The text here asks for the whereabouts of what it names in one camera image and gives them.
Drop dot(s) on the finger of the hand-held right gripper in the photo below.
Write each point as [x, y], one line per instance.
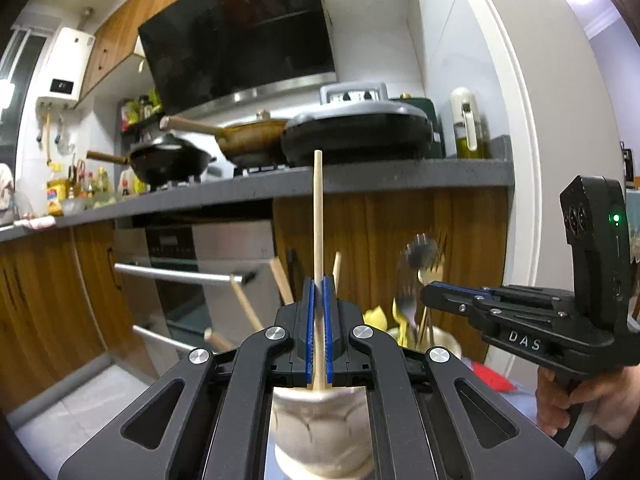
[510, 296]
[445, 299]

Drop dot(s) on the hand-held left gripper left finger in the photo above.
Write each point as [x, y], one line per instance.
[310, 330]

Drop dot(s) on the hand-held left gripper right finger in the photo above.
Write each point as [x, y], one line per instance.
[328, 330]

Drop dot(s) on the gold fork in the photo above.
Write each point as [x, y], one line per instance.
[424, 280]

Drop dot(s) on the silver fork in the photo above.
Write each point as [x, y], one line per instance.
[406, 305]

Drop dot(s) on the yellow spoon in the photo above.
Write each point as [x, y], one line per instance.
[375, 319]

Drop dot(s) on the cream ceramic utensil holder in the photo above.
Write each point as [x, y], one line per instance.
[320, 430]

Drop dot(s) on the person's right hand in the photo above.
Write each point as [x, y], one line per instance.
[615, 395]

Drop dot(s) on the wooden base cabinets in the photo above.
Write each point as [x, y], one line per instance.
[470, 240]

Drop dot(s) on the stainless steel oven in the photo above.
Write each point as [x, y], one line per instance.
[220, 250]

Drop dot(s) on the grey kitchen countertop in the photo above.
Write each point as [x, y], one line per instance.
[400, 175]

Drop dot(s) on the oil dispenser bottle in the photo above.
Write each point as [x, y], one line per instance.
[470, 140]

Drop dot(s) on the black frying pan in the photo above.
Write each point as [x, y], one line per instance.
[360, 130]

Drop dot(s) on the dark green kitchen appliance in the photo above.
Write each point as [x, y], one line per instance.
[432, 110]

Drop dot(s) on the row of condiment bottles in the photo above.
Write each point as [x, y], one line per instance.
[100, 185]

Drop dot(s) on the pile of green packets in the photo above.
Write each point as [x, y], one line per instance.
[137, 112]

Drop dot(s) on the yellow oil bottle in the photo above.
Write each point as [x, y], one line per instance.
[57, 197]

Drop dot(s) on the pale dish rag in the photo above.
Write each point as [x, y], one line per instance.
[35, 223]

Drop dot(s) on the black range hood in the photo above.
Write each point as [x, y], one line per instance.
[235, 35]

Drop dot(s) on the white water heater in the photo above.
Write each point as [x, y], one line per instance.
[62, 70]

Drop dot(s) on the kitchen window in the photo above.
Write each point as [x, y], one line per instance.
[15, 85]

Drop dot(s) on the white door frame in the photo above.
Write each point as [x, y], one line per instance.
[530, 160]

